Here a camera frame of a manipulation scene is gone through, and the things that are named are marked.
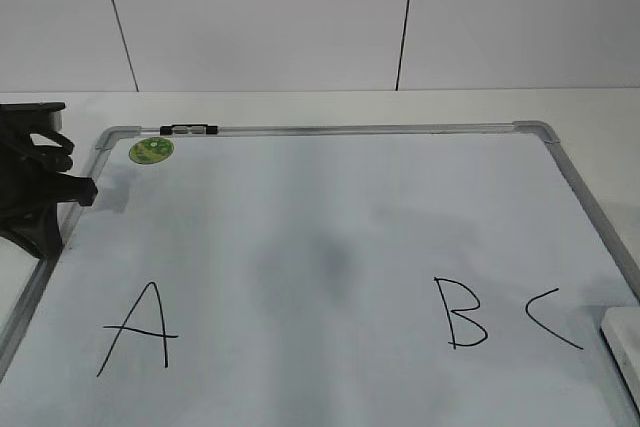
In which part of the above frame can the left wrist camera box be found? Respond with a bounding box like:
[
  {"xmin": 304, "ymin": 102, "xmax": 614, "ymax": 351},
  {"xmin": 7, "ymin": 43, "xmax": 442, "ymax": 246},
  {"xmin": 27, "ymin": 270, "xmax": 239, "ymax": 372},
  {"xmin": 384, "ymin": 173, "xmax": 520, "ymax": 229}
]
[{"xmin": 1, "ymin": 102, "xmax": 66, "ymax": 132}]

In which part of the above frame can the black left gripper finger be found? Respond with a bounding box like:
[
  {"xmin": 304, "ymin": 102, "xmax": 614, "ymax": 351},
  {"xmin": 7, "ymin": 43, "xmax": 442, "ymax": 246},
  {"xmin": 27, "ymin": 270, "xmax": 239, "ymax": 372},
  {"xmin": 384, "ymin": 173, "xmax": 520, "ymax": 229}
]
[{"xmin": 1, "ymin": 206, "xmax": 63, "ymax": 259}]

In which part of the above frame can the white whiteboard eraser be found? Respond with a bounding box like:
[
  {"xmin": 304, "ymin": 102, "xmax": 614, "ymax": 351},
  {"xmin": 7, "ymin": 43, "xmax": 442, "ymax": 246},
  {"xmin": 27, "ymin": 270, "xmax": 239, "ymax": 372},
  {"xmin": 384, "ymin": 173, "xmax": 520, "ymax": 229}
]
[{"xmin": 600, "ymin": 307, "xmax": 640, "ymax": 410}]

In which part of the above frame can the green round magnet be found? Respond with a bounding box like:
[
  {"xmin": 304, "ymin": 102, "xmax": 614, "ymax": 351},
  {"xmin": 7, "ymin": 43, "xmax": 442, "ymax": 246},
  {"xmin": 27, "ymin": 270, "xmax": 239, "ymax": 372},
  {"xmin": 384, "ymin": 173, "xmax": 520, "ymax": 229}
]
[{"xmin": 129, "ymin": 137, "xmax": 174, "ymax": 165}]

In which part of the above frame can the white board with aluminium frame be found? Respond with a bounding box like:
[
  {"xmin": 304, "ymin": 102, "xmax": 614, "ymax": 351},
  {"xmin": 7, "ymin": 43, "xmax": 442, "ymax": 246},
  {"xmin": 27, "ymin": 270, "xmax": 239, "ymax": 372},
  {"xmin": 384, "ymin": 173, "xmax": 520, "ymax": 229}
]
[{"xmin": 1, "ymin": 121, "xmax": 639, "ymax": 426}]

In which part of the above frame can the black silver marker clip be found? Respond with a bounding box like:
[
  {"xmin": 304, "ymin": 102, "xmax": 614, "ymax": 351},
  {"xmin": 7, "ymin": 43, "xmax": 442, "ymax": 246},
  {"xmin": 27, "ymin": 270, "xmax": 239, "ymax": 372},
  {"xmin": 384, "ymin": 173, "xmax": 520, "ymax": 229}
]
[{"xmin": 159, "ymin": 124, "xmax": 218, "ymax": 136}]

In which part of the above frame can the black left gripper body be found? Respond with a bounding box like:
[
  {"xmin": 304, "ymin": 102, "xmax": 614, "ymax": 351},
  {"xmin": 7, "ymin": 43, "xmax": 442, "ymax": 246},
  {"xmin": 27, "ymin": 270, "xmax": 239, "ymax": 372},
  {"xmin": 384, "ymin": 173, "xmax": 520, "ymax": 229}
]
[{"xmin": 1, "ymin": 121, "xmax": 97, "ymax": 218}]

